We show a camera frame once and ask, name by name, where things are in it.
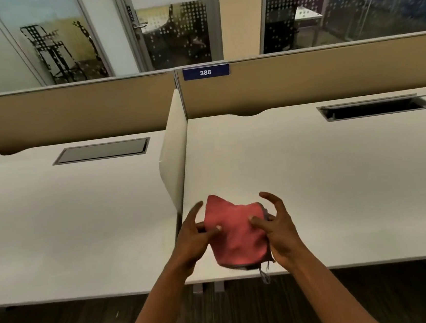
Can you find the blue number label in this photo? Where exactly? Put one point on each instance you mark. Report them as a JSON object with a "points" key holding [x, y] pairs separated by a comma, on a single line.
{"points": [[206, 72]]}

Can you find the white side divider panel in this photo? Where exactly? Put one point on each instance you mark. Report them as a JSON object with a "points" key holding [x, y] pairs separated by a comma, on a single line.
{"points": [[175, 152]]}

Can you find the person's right hand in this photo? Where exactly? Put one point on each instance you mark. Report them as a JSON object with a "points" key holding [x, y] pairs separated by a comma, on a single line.
{"points": [[284, 236]]}

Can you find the glass door with metal frame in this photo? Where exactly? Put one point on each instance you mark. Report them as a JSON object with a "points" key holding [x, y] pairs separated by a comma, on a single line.
{"points": [[173, 25]]}

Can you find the beige desk partition panel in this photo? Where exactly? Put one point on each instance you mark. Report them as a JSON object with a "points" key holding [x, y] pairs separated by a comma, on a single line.
{"points": [[67, 113], [322, 74]]}

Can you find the person's right thumb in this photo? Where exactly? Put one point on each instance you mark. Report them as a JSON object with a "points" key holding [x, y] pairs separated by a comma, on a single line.
{"points": [[260, 224]]}

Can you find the person's left hand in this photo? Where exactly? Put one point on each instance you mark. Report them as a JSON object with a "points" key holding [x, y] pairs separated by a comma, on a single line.
{"points": [[188, 247]]}

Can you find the pink cloth with grey edge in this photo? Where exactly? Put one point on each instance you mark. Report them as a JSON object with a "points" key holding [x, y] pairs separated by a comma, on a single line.
{"points": [[237, 230]]}

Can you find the white table behind glass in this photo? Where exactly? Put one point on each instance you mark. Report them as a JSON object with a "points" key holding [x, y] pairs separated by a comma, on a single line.
{"points": [[307, 13]]}

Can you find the person's left forearm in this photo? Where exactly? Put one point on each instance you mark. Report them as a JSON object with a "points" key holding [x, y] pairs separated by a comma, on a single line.
{"points": [[154, 317]]}

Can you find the person's right forearm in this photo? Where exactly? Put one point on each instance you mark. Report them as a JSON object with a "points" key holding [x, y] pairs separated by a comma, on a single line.
{"points": [[330, 296]]}

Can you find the person's left thumb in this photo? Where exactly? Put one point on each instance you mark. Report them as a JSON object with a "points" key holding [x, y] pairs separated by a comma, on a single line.
{"points": [[211, 233]]}

